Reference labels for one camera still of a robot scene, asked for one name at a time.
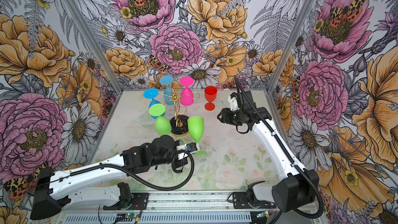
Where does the red wine glass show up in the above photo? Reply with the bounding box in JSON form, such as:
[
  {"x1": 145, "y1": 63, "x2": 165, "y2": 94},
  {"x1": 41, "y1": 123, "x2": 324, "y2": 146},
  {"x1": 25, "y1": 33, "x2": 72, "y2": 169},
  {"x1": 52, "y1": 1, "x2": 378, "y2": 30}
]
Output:
[{"x1": 204, "y1": 86, "x2": 218, "y2": 111}]

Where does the green wine glass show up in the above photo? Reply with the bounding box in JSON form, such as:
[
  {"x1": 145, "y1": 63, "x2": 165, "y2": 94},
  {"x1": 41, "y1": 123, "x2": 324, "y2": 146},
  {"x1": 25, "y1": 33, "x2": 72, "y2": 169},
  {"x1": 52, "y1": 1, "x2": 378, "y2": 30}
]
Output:
[
  {"x1": 148, "y1": 103, "x2": 172, "y2": 136},
  {"x1": 187, "y1": 116, "x2": 204, "y2": 148}
]

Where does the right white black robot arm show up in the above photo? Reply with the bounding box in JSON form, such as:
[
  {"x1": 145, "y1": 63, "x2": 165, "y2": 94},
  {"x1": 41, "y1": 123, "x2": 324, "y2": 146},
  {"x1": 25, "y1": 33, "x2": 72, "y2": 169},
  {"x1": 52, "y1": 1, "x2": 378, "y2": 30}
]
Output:
[{"x1": 217, "y1": 107, "x2": 324, "y2": 219}]

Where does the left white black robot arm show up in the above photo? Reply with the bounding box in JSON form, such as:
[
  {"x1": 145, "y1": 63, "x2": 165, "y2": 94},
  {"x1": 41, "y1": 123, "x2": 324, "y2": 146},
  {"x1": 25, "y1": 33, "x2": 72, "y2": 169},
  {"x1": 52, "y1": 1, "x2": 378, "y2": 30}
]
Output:
[{"x1": 30, "y1": 135, "x2": 200, "y2": 220}]

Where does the pink wine glass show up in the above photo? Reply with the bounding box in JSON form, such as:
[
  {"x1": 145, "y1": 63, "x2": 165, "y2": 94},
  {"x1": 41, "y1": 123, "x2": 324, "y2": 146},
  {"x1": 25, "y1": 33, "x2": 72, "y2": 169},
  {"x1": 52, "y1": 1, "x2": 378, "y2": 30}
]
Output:
[{"x1": 180, "y1": 76, "x2": 194, "y2": 106}]

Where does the left blue wine glass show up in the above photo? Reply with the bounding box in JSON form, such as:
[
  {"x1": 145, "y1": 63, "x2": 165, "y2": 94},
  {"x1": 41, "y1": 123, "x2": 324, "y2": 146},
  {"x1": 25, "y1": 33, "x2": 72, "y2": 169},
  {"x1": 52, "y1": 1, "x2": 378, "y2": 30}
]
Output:
[{"x1": 143, "y1": 88, "x2": 160, "y2": 108}]

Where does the back light blue wine glass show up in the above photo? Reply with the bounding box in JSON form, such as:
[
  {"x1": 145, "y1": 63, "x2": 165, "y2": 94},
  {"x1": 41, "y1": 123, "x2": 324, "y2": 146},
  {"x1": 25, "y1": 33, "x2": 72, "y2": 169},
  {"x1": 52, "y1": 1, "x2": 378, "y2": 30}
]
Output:
[{"x1": 160, "y1": 76, "x2": 174, "y2": 105}]

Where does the left green circuit board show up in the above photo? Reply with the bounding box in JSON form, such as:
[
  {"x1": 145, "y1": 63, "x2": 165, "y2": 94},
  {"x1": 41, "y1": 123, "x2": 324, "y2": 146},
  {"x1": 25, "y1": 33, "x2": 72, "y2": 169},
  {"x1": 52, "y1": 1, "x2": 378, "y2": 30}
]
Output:
[{"x1": 113, "y1": 213, "x2": 142, "y2": 224}]

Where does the green circuit board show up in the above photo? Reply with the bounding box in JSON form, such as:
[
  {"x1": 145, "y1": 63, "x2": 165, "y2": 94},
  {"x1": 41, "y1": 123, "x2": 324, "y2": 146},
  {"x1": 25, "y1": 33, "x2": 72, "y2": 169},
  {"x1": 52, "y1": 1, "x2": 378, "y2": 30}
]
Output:
[
  {"x1": 256, "y1": 211, "x2": 270, "y2": 219},
  {"x1": 113, "y1": 213, "x2": 142, "y2": 224}
]

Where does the right green circuit board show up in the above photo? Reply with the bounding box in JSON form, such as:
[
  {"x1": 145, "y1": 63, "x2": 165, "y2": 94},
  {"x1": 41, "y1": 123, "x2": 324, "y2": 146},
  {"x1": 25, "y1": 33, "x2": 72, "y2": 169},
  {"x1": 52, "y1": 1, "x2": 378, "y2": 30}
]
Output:
[{"x1": 256, "y1": 211, "x2": 270, "y2": 219}]

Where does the gold wire wine glass rack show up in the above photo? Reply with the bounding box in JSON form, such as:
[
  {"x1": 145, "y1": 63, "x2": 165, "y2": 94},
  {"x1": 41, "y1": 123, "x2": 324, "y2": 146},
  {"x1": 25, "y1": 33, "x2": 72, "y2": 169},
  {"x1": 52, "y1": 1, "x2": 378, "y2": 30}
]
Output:
[{"x1": 161, "y1": 89, "x2": 200, "y2": 137}]

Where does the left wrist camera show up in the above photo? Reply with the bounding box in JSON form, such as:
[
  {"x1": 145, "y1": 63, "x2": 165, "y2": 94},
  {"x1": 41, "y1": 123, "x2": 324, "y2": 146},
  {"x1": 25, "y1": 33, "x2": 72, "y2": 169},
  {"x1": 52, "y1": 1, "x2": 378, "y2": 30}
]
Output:
[{"x1": 176, "y1": 142, "x2": 200, "y2": 154}]

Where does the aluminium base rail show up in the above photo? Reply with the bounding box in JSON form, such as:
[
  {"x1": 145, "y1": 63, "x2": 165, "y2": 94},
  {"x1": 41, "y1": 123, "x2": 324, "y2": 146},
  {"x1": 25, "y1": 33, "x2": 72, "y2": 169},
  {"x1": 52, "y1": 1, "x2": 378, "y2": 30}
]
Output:
[{"x1": 62, "y1": 189, "x2": 324, "y2": 215}]

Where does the white vented cable duct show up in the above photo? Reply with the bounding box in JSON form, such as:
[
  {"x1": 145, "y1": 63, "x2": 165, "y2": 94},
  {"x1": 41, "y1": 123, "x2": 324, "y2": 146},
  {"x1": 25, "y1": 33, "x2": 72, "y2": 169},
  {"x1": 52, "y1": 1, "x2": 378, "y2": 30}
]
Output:
[{"x1": 59, "y1": 212, "x2": 252, "y2": 224}]

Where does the right black corrugated cable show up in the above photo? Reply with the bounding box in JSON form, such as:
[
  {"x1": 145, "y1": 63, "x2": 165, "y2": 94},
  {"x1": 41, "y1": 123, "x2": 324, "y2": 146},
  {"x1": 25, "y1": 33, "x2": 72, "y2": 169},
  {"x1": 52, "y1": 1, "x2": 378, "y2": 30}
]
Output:
[{"x1": 233, "y1": 76, "x2": 324, "y2": 219}]

